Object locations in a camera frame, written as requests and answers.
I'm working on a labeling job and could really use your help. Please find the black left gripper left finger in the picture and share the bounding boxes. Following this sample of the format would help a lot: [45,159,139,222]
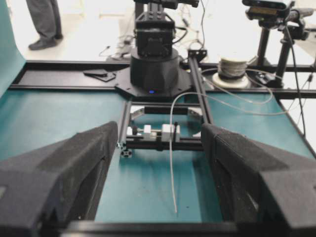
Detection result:
[0,121,118,237]

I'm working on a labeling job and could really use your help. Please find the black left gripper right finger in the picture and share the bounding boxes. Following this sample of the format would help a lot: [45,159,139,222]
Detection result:
[201,123,316,237]

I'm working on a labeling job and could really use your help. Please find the thin white wire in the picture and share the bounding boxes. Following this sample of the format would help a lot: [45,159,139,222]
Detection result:
[169,68,289,214]

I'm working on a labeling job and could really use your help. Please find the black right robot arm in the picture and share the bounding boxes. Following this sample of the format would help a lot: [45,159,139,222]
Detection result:
[114,0,192,98]

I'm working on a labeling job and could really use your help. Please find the black flat plate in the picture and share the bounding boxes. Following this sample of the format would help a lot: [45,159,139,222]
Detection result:
[83,69,116,82]

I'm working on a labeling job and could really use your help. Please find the person legs dark trousers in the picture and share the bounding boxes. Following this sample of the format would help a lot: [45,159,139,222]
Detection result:
[26,0,63,51]

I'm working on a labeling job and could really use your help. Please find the white wire clamp fixture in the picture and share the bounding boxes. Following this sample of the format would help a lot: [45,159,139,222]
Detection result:
[127,124,181,142]

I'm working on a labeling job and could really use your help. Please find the white wire spool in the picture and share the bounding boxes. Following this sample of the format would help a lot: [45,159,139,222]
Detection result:
[212,57,249,89]

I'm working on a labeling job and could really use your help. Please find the black aluminium frame rail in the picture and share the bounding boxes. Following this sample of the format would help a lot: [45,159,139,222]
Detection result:
[118,50,213,158]

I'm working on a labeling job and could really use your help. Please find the black camera on stand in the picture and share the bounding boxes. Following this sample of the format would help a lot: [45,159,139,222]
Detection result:
[241,0,316,87]

